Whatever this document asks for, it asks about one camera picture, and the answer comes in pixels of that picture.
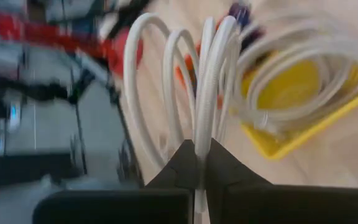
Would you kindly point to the yellow plastic basket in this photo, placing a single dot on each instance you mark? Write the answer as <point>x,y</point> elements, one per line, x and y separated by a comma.
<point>291,84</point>

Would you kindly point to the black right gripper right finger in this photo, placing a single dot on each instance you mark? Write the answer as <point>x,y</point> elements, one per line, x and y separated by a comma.
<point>275,205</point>

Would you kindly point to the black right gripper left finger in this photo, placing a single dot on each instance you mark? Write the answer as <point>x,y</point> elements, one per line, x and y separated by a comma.
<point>135,208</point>

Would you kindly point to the orange plastic basket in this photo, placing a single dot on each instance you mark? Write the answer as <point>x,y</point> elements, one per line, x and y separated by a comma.
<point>185,67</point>

